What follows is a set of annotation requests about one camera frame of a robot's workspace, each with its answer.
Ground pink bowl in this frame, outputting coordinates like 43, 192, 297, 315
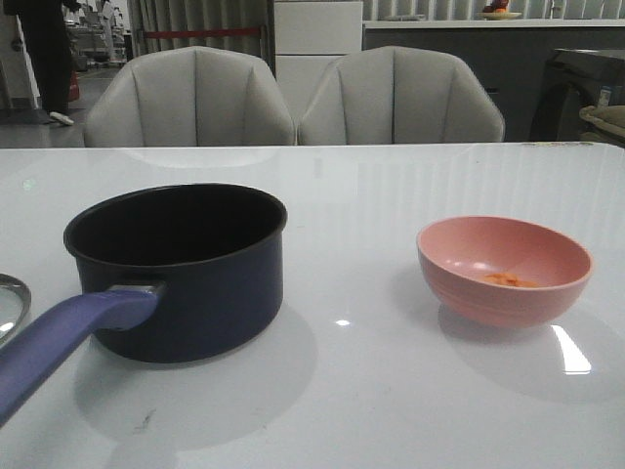
416, 216, 594, 328

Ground orange ham slices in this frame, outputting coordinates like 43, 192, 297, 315
482, 272, 538, 288

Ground glass lid purple knob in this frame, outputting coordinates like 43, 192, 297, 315
0, 274, 31, 346

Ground right grey armchair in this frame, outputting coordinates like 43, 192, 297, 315
297, 46, 505, 146

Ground grey armchair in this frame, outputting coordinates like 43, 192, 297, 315
83, 46, 296, 148
297, 46, 505, 146

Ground left grey armchair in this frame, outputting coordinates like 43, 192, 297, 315
83, 46, 296, 148

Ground white cabinet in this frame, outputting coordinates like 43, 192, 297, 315
273, 1, 363, 120

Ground red barrier belt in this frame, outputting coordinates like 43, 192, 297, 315
143, 26, 263, 39

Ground grey counter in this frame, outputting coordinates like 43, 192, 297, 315
363, 20, 624, 142

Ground red bin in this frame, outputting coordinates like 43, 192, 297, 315
67, 70, 80, 102

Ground fruit plate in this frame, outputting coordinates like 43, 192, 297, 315
479, 0, 521, 21

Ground dark appliance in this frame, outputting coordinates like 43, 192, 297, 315
529, 49, 624, 142

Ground beige cushion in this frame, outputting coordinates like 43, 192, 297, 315
579, 105, 625, 148

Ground person in black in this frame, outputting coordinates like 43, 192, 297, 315
3, 0, 81, 126

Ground dark blue saucepan purple handle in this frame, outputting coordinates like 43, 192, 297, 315
1, 183, 287, 420

